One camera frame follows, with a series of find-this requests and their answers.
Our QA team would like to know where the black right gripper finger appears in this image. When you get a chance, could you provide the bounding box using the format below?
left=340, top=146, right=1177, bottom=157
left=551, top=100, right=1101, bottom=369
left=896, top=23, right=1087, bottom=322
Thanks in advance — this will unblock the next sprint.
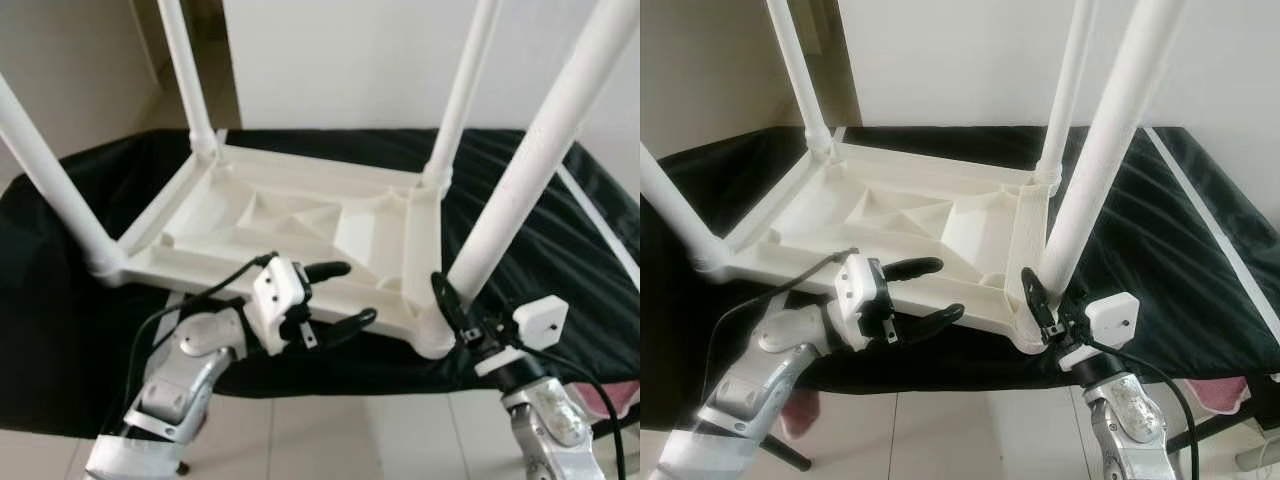
left=428, top=272, right=471, bottom=336
left=1020, top=265, right=1056, bottom=331

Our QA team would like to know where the white plastic table leg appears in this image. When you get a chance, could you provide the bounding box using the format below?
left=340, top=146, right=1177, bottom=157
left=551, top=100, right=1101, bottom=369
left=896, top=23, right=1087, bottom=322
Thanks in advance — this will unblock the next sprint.
left=1038, top=0, right=1191, bottom=296
left=425, top=0, right=503, bottom=196
left=155, top=0, right=223, bottom=161
left=765, top=0, right=836, bottom=159
left=1035, top=0, right=1099, bottom=191
left=640, top=145, right=731, bottom=276
left=0, top=75, right=129, bottom=286
left=440, top=0, right=641, bottom=306

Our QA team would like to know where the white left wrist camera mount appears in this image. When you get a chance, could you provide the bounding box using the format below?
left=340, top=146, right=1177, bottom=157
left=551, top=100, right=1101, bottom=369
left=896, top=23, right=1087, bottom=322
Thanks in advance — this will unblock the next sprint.
left=832, top=253, right=896, bottom=353
left=245, top=257, right=313, bottom=356

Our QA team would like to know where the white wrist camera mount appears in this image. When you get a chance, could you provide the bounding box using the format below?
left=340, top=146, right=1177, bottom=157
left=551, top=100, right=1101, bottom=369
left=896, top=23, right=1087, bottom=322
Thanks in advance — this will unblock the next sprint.
left=475, top=297, right=569, bottom=379
left=832, top=253, right=896, bottom=353
left=1058, top=292, right=1141, bottom=373
left=245, top=257, right=313, bottom=356

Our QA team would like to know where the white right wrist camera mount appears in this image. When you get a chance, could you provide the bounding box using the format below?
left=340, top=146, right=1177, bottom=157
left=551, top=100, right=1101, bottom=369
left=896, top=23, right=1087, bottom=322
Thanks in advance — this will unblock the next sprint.
left=475, top=297, right=569, bottom=379
left=1058, top=292, right=1141, bottom=373

